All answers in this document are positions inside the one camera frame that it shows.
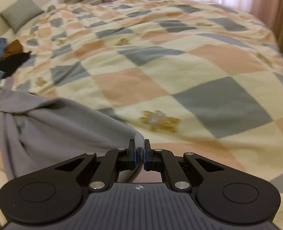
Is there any grey sweatshirt garment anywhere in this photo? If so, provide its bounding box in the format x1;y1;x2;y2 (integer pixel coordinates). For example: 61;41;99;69
0;90;144;180

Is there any black garment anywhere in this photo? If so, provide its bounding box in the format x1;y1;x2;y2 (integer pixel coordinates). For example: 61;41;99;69
0;51;31;79

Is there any grey pillow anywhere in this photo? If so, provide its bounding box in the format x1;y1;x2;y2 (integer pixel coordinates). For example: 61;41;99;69
0;0;44;33

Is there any checkered patchwork bed quilt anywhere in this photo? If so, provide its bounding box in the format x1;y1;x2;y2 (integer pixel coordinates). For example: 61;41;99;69
0;0;283;229

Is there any brown garment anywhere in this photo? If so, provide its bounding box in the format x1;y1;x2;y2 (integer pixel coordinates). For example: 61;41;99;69
1;39;23;61

